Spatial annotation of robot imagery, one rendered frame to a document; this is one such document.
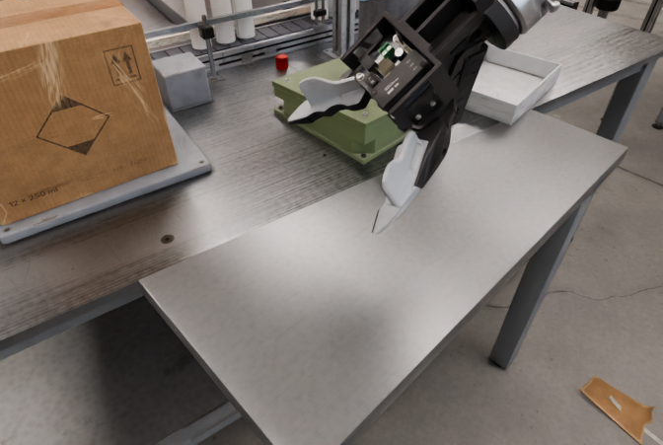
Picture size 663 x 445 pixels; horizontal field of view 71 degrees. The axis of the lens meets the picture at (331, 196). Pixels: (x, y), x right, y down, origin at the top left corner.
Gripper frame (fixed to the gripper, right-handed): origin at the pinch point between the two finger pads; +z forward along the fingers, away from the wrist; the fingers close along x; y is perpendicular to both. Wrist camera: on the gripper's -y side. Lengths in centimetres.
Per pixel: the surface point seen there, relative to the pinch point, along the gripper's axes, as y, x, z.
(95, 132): -7, -40, 29
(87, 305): -5.2, -15.5, 41.8
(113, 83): -6.2, -42.5, 20.6
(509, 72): -84, -30, -34
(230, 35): -49, -77, 11
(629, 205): -205, 8, -48
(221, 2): -42, -80, 6
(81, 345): -48, -42, 100
